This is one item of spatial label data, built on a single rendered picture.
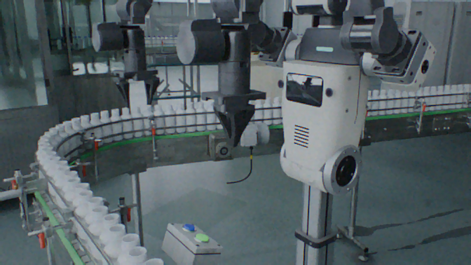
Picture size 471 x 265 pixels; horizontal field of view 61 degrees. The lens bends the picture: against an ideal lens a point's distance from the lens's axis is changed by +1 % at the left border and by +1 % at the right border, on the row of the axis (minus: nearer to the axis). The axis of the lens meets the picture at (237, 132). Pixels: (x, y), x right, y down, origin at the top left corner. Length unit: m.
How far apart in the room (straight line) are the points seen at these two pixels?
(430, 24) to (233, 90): 6.14
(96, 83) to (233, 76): 5.26
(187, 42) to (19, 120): 3.22
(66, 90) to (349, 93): 4.96
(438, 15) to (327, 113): 5.77
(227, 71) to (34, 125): 3.23
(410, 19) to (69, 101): 4.95
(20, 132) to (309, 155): 2.99
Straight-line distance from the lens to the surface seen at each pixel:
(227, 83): 0.67
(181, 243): 0.98
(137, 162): 2.23
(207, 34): 0.63
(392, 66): 1.04
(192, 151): 2.28
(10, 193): 1.51
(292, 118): 1.20
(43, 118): 3.81
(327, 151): 1.15
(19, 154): 3.85
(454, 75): 7.21
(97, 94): 5.91
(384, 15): 0.92
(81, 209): 1.16
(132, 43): 1.06
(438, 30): 6.84
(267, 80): 4.82
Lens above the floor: 1.62
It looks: 16 degrees down
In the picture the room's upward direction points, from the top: straight up
